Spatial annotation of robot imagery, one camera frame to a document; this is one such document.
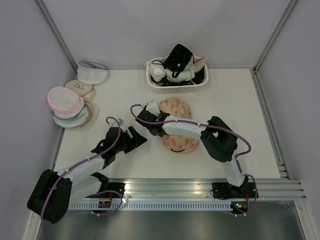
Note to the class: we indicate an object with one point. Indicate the white mesh bag blue trim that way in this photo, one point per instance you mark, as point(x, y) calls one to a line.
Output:
point(91, 72)

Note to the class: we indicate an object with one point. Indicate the white garment in basket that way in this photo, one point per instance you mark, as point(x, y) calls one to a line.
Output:
point(158, 72)

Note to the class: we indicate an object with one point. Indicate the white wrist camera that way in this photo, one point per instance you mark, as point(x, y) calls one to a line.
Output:
point(121, 121)
point(152, 107)

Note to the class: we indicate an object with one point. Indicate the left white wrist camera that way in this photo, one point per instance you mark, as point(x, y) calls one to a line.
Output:
point(121, 121)

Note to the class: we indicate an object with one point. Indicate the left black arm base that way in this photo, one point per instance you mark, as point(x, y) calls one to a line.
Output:
point(111, 186)

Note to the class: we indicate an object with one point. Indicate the right aluminium frame post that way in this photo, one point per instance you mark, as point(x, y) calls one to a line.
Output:
point(276, 32)

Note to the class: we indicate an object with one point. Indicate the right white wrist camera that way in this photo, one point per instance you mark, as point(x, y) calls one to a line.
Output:
point(152, 107)

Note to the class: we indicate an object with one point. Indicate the left aluminium frame post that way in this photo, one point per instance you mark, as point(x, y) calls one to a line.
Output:
point(56, 33)

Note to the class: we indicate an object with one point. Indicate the black bra in basket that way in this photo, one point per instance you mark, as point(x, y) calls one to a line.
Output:
point(177, 60)

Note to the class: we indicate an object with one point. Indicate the aluminium front rail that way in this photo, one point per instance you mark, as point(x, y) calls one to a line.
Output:
point(199, 189)

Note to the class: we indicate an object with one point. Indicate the white plastic laundry basket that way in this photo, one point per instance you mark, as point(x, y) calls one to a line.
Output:
point(162, 89)

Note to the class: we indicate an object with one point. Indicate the pink garment in basket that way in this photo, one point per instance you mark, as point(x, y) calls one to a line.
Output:
point(198, 65)

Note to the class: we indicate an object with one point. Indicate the beige round laundry bag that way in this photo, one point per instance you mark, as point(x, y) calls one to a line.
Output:
point(86, 91)

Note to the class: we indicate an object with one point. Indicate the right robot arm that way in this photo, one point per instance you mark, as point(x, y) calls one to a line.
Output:
point(221, 143)

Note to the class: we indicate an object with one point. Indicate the beige flat laundry bag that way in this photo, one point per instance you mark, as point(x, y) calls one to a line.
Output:
point(93, 113)

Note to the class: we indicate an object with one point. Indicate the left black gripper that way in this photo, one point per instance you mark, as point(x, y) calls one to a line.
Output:
point(137, 140)

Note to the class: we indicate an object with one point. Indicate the right aluminium side rail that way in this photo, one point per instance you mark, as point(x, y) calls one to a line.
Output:
point(270, 126)

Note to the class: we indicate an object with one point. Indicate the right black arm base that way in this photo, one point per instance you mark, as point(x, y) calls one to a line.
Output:
point(225, 191)

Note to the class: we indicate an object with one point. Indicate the aluminium frame post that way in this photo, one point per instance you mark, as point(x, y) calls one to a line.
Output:
point(276, 32)
point(56, 33)

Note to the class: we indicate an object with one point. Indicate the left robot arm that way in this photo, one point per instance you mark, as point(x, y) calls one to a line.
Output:
point(56, 191)

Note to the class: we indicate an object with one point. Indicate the grey trimmed mesh bag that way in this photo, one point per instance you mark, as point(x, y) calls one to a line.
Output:
point(74, 121)

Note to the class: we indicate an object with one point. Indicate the pink trimmed mesh bag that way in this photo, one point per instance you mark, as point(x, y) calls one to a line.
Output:
point(62, 99)

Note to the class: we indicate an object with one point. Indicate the white slotted cable duct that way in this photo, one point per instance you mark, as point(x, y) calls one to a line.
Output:
point(139, 205)

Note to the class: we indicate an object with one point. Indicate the floral peach laundry bag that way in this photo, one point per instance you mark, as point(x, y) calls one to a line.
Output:
point(179, 108)

